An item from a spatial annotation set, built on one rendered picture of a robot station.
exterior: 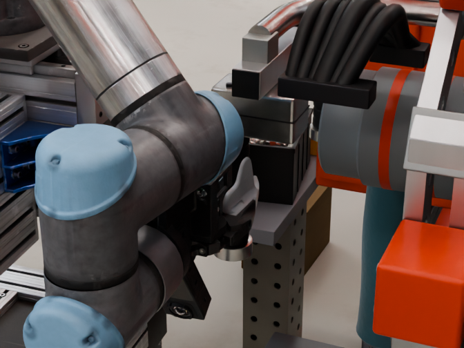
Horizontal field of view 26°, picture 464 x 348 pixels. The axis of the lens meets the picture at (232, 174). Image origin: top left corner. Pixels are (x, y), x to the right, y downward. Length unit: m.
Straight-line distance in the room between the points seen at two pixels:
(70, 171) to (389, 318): 0.30
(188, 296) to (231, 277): 1.51
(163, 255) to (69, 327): 0.13
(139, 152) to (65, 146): 0.07
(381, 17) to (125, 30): 0.25
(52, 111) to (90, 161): 0.89
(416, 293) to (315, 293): 1.60
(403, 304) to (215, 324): 1.49
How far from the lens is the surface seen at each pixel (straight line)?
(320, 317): 2.35
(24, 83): 1.63
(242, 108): 1.01
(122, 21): 0.86
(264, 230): 1.77
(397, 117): 1.11
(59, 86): 1.60
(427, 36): 1.64
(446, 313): 0.85
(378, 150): 1.12
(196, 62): 3.90
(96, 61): 0.85
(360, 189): 1.75
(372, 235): 1.35
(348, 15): 0.96
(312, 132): 1.39
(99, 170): 0.74
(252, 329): 2.15
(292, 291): 2.09
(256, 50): 0.99
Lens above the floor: 1.31
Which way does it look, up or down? 26 degrees down
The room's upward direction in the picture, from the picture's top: straight up
